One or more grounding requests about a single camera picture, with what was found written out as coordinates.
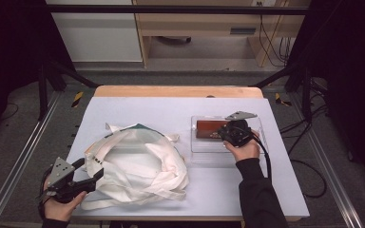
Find white table mat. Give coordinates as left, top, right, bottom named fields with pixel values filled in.
left=52, top=96, right=311, bottom=219

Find black curtain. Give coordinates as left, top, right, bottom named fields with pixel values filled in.
left=0, top=0, right=74, bottom=145
left=285, top=0, right=365, bottom=186

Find thin black floor cable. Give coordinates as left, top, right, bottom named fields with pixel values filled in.
left=0, top=101, right=20, bottom=123

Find person's right hand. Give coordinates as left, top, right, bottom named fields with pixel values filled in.
left=222, top=130, right=262, bottom=163

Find wooden table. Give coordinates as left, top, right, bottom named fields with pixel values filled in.
left=51, top=85, right=302, bottom=222

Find yellow black tape marker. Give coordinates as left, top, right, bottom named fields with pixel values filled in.
left=273, top=92, right=293, bottom=108
left=70, top=90, right=86, bottom=109

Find black horizontal frame bar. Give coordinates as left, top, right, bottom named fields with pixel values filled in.
left=43, top=4, right=310, bottom=16

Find white canvas tote bag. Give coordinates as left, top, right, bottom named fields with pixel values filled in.
left=80, top=122, right=191, bottom=212

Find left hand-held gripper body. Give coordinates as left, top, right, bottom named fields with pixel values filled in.
left=37, top=157, right=97, bottom=204

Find red-brown box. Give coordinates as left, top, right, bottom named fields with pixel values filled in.
left=195, top=119, right=233, bottom=141

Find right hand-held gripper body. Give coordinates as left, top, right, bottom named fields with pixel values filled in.
left=216, top=110, right=259, bottom=149

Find clear plastic tray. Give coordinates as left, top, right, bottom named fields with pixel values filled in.
left=188, top=115, right=270, bottom=168

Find black floor cables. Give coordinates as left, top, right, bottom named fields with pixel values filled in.
left=279, top=104, right=331, bottom=157

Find black hanging desk cables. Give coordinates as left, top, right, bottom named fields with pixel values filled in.
left=257, top=1, right=295, bottom=68

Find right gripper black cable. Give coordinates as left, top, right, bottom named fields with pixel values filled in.
left=249, top=128, right=328, bottom=200

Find aluminium rail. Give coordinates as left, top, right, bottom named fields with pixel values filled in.
left=0, top=90, right=63, bottom=228
left=289, top=93, right=364, bottom=228

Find white cabinet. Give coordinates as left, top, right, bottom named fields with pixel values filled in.
left=45, top=0, right=144, bottom=64

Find black metal stand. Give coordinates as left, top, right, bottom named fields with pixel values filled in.
left=37, top=59, right=101, bottom=122
left=249, top=59, right=316, bottom=124

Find person's left hand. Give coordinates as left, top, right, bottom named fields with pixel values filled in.
left=42, top=176, right=88, bottom=222

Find light wooden desk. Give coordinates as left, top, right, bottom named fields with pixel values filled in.
left=131, top=0, right=312, bottom=68

